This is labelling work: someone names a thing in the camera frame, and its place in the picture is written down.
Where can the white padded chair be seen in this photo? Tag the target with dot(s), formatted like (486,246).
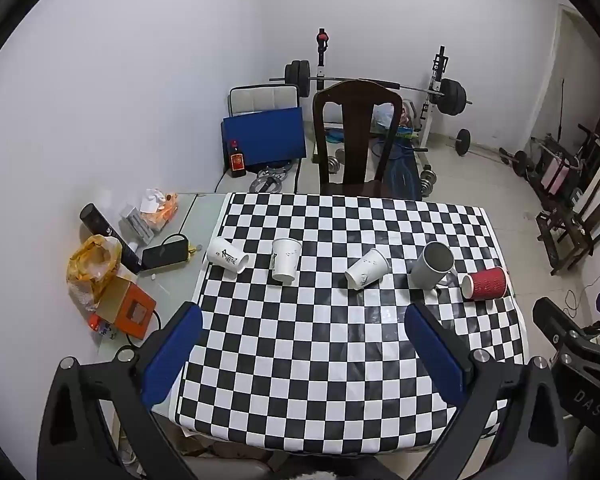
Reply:
(260,97)

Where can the black white checkered tablecloth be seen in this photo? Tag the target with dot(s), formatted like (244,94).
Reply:
(305,360)

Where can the silver dumbbell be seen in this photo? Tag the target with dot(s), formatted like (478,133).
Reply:
(336,160)

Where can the dark wooden chair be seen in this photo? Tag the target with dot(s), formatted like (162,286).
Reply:
(356,135)
(592,210)

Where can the grey mug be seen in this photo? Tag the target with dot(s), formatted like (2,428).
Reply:
(427,272)

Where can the red ribbed paper cup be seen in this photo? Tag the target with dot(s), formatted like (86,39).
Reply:
(490,284)

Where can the blue board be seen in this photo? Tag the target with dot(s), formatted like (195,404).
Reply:
(265,136)

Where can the white paper cup dotted print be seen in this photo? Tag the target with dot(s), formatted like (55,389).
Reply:
(366,270)

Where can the black barbell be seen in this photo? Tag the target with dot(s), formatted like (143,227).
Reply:
(452,96)

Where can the black cylinder bottle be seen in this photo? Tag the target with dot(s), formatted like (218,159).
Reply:
(100,222)

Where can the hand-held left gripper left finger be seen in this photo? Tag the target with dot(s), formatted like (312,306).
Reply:
(172,355)

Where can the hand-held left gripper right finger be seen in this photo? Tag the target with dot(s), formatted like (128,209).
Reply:
(435,355)

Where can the pink exercise machine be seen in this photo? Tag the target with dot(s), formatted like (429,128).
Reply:
(555,172)

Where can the dark bench pad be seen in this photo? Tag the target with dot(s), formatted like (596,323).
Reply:
(402,175)

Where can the white paper cup black print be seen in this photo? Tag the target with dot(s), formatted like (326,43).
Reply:
(225,256)

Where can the orange tissue pack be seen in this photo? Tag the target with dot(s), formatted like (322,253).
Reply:
(161,210)

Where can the yellow plastic bag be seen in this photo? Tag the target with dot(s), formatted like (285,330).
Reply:
(92,267)

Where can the orange cardboard box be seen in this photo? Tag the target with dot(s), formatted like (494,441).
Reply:
(127,307)

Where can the dark bottle red label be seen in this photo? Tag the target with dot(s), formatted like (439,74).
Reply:
(237,162)

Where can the white paper cup green print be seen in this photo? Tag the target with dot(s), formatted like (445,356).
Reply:
(285,260)

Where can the clear plastic bag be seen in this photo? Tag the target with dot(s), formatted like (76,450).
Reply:
(383,116)

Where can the small red packet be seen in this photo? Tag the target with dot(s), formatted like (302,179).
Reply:
(100,326)

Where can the silver weight plates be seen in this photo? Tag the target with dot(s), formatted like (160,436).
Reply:
(270,180)

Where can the silver box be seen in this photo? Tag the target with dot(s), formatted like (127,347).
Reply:
(137,222)

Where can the black power bank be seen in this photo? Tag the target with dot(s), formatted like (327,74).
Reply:
(166,254)

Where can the white weight bench rack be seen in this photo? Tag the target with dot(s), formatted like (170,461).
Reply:
(436,77)

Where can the small barbell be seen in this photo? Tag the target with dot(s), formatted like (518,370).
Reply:
(463,141)

